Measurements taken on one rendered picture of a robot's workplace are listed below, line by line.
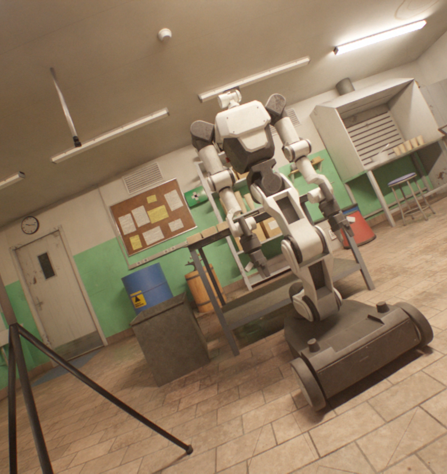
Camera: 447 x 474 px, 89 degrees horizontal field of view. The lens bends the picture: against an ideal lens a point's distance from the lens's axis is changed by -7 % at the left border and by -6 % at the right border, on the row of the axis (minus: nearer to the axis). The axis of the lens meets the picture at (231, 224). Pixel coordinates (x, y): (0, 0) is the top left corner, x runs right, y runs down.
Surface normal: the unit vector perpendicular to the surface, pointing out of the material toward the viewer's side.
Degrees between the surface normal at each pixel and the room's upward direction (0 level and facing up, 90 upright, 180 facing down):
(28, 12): 180
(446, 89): 90
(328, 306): 106
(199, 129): 90
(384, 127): 90
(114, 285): 90
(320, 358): 45
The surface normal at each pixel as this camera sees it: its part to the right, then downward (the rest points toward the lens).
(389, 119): 0.04, -0.08
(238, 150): -0.51, 0.32
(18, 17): 0.40, 0.91
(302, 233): -0.07, -0.47
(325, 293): -0.30, -0.84
